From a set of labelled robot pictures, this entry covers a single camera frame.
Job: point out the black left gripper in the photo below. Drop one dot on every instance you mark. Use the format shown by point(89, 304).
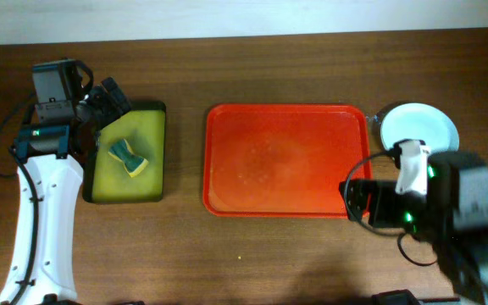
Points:
point(111, 98)

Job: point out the light blue plate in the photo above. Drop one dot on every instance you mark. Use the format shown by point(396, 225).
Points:
point(419, 121)

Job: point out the yellow green scrub sponge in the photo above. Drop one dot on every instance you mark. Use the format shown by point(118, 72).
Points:
point(133, 164)

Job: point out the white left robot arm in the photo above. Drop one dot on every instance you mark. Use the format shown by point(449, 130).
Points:
point(52, 159)

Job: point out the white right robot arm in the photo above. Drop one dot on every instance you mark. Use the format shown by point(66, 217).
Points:
point(445, 203)

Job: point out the red plastic tray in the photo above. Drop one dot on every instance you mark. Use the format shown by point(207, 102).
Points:
point(281, 160)

